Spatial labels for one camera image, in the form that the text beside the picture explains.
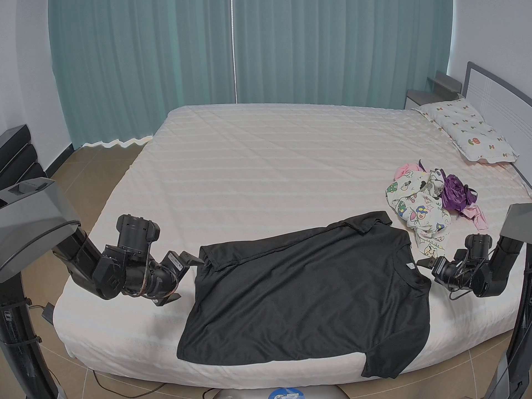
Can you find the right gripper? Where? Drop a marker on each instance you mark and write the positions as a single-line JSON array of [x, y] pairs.
[[442, 270]]

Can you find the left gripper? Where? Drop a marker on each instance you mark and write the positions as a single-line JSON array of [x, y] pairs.
[[168, 279]]

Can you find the black T-shirt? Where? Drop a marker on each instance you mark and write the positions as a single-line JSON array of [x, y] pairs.
[[299, 297]]

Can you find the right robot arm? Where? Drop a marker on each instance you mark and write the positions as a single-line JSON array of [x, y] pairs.
[[509, 243]]

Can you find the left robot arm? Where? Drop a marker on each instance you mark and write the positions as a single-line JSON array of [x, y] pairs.
[[33, 218]]

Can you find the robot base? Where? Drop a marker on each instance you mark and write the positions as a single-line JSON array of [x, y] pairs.
[[286, 392]]

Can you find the bed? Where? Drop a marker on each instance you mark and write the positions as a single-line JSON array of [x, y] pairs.
[[270, 160]]

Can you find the pale pink garment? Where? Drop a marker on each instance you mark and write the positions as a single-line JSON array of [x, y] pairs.
[[478, 218]]

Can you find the white printed pyjama top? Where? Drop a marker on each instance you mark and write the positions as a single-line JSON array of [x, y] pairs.
[[415, 210]]

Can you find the purple garment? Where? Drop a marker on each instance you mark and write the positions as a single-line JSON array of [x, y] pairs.
[[455, 191]]

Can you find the black power adapter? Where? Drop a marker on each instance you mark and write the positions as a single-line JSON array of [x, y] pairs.
[[48, 313]]

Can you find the white printed pillow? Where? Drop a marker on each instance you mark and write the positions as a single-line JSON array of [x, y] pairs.
[[465, 129]]

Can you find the white curtain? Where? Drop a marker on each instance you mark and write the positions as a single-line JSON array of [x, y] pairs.
[[116, 143]]

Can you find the grey bedside table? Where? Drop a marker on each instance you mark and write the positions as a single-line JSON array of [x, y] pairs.
[[428, 96]]

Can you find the black chest of drawers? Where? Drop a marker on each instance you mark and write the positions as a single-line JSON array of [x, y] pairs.
[[18, 152]]

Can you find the blue-green curtain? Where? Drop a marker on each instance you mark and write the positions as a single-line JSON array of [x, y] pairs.
[[332, 35], [145, 56]]

